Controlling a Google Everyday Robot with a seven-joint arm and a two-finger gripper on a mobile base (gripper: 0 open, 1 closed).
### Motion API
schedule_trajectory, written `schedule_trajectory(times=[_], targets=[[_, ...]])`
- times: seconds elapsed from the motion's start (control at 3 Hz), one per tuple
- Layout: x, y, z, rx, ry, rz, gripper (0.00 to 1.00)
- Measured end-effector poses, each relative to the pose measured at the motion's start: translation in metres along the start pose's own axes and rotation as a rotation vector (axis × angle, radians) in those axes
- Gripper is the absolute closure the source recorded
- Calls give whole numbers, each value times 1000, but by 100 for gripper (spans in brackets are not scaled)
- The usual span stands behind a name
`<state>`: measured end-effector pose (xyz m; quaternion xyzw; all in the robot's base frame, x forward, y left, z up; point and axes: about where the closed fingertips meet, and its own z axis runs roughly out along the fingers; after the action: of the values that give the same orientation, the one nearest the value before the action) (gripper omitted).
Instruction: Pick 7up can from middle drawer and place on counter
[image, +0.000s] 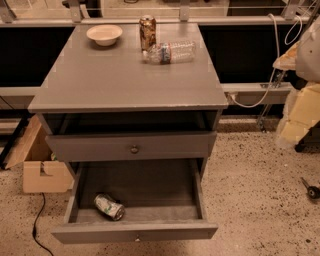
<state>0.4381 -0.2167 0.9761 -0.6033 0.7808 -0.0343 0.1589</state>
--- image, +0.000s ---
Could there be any green silver 7up can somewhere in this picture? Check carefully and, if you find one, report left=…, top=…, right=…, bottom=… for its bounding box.
left=94, top=194, right=125, bottom=221

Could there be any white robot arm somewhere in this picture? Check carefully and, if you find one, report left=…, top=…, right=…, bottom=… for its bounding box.
left=296, top=17, right=320, bottom=83

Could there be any closed grey upper drawer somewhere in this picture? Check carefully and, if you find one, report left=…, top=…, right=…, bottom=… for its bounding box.
left=46, top=132, right=216, bottom=162

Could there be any grey drawer cabinet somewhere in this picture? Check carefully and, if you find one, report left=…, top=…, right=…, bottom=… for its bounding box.
left=27, top=22, right=230, bottom=245

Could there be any open grey middle drawer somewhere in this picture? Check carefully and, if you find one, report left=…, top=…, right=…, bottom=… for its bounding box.
left=52, top=159, right=217, bottom=244

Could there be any brown gold soda can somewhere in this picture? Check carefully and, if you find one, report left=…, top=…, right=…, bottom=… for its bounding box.
left=139, top=15, right=156, bottom=51

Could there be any clear plastic water bottle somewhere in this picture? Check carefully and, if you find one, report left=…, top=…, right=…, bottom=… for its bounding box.
left=142, top=40, right=196, bottom=65

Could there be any white paper bowl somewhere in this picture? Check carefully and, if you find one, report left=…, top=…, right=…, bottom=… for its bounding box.
left=86, top=25, right=123, bottom=46

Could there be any cardboard box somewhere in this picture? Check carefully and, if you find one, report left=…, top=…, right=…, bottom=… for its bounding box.
left=6, top=116, right=74, bottom=193

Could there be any metal diagonal rod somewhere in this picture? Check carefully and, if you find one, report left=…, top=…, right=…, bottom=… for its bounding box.
left=257, top=71, right=286, bottom=133

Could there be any black tool on floor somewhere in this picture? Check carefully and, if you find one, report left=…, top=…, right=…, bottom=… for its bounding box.
left=301, top=178, right=320, bottom=199

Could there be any grey metal rail beam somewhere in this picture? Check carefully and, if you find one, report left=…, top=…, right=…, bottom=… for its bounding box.
left=0, top=82, right=293, bottom=110

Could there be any black floor cable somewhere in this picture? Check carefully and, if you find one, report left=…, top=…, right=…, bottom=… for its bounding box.
left=31, top=192, right=54, bottom=256

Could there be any white hanging cable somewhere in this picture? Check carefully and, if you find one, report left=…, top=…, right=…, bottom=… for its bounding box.
left=228, top=13, right=304, bottom=109

